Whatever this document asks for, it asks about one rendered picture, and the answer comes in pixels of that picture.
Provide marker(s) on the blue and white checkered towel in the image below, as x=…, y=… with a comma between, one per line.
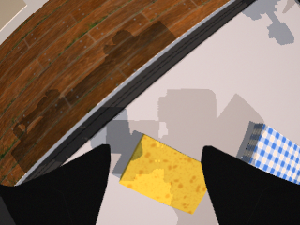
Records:
x=272, y=152

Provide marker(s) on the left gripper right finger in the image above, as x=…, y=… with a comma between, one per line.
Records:
x=242, y=194

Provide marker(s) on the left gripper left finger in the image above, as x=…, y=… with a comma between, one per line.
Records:
x=68, y=195

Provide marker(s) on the yellow sponge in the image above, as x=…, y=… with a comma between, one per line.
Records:
x=165, y=175

